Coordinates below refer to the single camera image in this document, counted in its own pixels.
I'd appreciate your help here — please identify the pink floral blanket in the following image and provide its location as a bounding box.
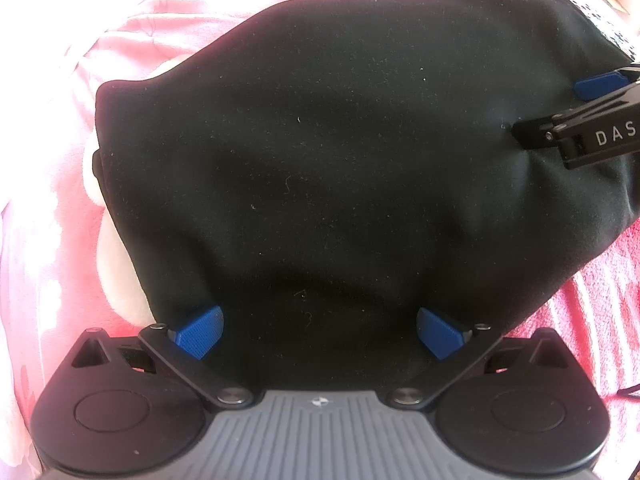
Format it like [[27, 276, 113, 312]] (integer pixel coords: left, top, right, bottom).
[[0, 0, 640, 480]]

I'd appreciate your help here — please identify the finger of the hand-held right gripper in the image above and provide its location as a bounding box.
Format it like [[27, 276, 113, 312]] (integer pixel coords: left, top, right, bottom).
[[574, 62, 640, 101], [513, 105, 582, 150]]

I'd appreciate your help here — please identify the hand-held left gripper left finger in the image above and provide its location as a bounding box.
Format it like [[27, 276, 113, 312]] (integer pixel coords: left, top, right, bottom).
[[71, 305, 257, 407]]

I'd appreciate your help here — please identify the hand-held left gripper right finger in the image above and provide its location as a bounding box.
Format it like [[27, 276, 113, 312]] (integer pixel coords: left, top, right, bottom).
[[387, 306, 571, 407]]

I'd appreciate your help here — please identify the black embroidered sweater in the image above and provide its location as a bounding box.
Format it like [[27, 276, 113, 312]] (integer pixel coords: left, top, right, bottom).
[[92, 0, 640, 392]]

